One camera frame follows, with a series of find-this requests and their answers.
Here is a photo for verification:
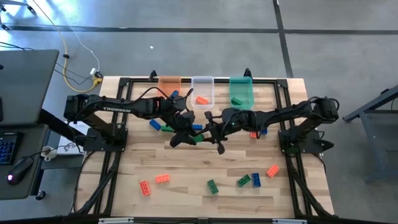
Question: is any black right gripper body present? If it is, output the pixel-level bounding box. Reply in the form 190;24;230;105
205;111;231;156

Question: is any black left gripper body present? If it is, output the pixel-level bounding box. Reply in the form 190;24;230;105
169;118;200;139

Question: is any clear plastic bin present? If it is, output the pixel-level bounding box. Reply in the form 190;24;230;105
190;75;215;110

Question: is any translucent orange plastic bin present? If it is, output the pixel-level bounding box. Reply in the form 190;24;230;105
157;75;182;98

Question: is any translucent green plastic bin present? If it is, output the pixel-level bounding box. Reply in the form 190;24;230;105
229;76;255;111

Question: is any white paper sheet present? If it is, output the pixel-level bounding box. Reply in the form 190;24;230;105
57;120;91;156

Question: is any white cup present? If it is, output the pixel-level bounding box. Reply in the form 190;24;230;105
40;145;58;162

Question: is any dark grey desk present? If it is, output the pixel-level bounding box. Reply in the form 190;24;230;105
0;107;75;200

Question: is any grey metal cart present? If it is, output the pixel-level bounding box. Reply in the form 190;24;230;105
341;85;398;183

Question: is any black computer mouse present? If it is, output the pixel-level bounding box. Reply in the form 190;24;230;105
6;156;34;186

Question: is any backlit black keyboard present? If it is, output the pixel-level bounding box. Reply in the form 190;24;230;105
0;132;23;166

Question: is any grey metal stand leg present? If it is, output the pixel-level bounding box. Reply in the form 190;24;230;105
0;0;37;16

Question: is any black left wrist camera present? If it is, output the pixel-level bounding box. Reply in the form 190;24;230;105
181;110;197;126

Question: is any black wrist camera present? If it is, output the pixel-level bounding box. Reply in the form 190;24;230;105
181;110;197;126
225;116;246;132

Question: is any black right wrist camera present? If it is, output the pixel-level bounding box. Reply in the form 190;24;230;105
225;116;246;132

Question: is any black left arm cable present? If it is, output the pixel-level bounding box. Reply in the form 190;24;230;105
135;86;170;100

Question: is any silver edge bracket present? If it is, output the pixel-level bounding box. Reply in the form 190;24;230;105
98;217;134;224
272;218;307;224

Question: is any white cable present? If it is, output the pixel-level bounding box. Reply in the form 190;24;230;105
65;24;101;74

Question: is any black floor cable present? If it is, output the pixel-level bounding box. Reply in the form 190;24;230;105
53;61;98;86

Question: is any yellow cable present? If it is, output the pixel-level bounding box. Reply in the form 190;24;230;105
30;0;103;93

